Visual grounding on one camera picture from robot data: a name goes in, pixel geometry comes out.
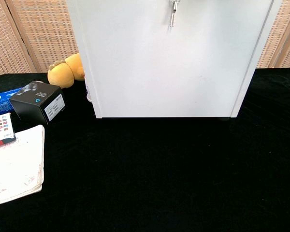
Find silver keys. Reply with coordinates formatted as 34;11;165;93
169;0;179;28

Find white cabinet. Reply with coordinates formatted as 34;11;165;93
65;0;285;121

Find black table cloth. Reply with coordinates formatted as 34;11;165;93
0;67;290;232

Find yellow plush toy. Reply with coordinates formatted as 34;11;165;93
47;53;86;89

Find black product box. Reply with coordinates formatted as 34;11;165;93
8;81;66;125

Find woven wicker folding screen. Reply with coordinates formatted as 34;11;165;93
256;0;290;70
0;0;79;80

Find white spiral notebook red drawings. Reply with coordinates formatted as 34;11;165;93
0;124;45;208

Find white box with colourful pictures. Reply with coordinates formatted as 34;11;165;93
0;112;17;151

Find blue cardboard box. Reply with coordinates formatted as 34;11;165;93
0;87;24;119

